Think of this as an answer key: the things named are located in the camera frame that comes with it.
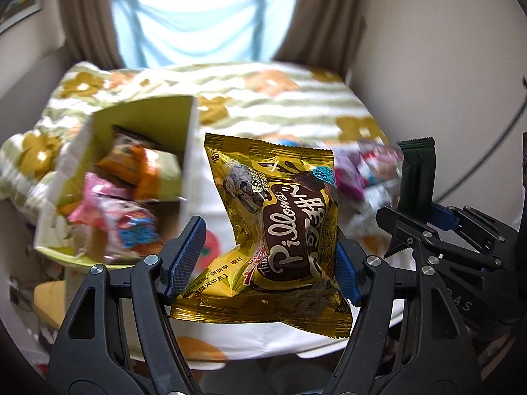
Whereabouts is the orange snack bag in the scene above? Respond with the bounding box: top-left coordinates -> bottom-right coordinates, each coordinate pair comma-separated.
96,126 -> 182,202

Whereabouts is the pink strawberry candy bag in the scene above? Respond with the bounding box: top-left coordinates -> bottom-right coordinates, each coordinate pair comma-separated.
68,172 -> 163,264

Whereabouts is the brown curtain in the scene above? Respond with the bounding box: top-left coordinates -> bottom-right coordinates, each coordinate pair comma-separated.
58,0 -> 124,69
272,0 -> 365,78

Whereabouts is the black cable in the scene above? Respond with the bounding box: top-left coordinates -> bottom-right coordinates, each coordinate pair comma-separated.
434,101 -> 527,202

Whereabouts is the green cardboard snack box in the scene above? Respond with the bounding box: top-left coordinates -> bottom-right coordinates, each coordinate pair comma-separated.
35,95 -> 197,268

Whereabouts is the yellow chocolate pillow snack bag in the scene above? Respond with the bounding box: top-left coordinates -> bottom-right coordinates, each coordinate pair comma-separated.
170,132 -> 354,340

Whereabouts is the floral striped green quilt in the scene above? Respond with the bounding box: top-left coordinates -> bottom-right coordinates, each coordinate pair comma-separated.
1,62 -> 388,221

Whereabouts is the orange print white tablecloth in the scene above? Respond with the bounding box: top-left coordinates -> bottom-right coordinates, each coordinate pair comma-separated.
119,131 -> 406,363

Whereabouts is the light blue window cloth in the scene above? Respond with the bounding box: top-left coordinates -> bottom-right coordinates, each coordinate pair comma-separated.
111,0 -> 296,68

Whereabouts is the brown right curtain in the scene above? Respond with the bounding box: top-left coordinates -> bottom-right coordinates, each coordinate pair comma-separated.
272,0 -> 365,78

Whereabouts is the pink red snack bag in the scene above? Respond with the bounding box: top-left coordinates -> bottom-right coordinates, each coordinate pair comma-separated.
332,142 -> 404,201

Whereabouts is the dark green snack packet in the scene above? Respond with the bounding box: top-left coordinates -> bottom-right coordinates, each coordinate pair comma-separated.
398,137 -> 436,223

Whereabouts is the brown left curtain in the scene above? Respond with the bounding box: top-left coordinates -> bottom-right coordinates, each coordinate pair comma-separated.
58,0 -> 124,69

